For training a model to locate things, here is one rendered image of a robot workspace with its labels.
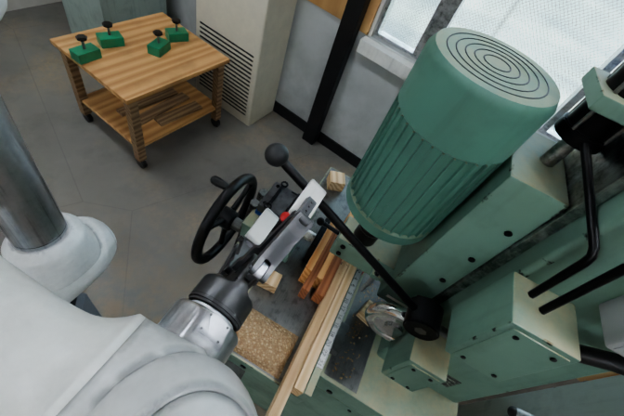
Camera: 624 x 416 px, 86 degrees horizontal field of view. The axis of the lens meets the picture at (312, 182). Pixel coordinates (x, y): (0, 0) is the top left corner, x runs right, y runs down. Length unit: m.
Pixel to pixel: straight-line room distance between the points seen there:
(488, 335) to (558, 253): 0.14
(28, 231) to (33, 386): 0.62
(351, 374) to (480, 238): 0.50
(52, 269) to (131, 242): 1.01
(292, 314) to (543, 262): 0.50
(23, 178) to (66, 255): 0.21
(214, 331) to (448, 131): 0.35
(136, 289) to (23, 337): 1.53
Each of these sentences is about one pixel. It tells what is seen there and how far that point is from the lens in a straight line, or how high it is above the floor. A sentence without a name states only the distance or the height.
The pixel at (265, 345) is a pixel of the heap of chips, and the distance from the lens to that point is 0.73.
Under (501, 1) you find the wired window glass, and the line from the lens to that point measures 1.88.
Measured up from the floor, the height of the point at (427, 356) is 1.08.
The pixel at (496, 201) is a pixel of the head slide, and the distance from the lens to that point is 0.51.
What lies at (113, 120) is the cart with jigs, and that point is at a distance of 2.19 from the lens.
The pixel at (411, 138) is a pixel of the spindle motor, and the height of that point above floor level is 1.38.
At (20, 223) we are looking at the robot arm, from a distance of 0.84.
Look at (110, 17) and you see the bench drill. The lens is 2.68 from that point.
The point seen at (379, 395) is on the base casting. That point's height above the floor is 0.80.
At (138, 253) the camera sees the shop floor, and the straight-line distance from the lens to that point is 1.86.
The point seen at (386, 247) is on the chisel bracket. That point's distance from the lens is 0.76.
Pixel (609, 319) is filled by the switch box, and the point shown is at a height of 1.33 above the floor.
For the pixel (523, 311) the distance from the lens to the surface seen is 0.52.
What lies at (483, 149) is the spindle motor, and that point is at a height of 1.42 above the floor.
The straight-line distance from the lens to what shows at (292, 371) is 0.73.
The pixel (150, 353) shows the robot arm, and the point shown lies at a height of 1.41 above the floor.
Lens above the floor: 1.64
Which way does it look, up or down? 48 degrees down
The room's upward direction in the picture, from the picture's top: 23 degrees clockwise
